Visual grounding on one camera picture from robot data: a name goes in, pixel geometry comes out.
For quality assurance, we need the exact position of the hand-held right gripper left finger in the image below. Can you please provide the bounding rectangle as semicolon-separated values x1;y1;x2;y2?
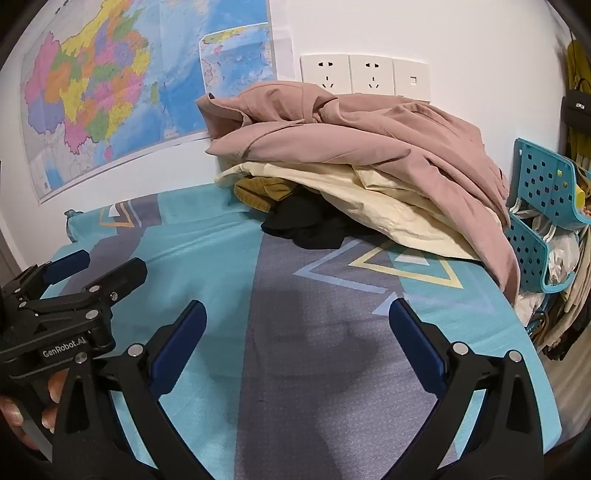
51;300;208;480

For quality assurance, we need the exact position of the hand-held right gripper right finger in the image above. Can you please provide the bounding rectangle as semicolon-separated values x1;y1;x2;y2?
388;298;543;480

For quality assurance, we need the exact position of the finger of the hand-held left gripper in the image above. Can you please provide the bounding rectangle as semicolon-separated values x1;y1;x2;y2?
28;257;148;320
0;249;92;301

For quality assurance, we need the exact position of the pink garment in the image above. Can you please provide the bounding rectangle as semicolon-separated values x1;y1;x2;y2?
195;80;520;305

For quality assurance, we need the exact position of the pile of beige clothes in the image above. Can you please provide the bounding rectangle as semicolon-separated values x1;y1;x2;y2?
512;226;591;363

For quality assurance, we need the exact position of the teal grey patterned bed sheet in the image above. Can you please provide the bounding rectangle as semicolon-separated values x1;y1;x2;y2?
48;185;561;480

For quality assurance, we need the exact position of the cream garment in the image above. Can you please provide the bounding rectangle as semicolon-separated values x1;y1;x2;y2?
215;159;478;261

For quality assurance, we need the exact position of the blue perforated plastic basket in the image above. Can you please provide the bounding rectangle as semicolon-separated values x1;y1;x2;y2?
512;137;591;229
503;215;578;294

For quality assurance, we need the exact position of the mustard garment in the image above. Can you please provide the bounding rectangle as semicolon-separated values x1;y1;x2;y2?
233;175;301;213

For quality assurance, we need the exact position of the black garment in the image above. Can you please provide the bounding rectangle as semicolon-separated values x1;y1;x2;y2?
261;194;384;250

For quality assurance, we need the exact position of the black bag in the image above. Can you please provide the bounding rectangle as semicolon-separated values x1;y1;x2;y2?
561;78;591;131

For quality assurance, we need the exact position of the yellow hanging garment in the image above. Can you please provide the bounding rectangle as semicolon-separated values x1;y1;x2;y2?
566;39;591;162

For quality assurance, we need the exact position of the colourful wall map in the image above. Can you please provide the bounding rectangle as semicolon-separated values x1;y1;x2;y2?
21;0;278;205

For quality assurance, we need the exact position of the white wall switch plate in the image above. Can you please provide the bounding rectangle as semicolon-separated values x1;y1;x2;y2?
392;58;431;100

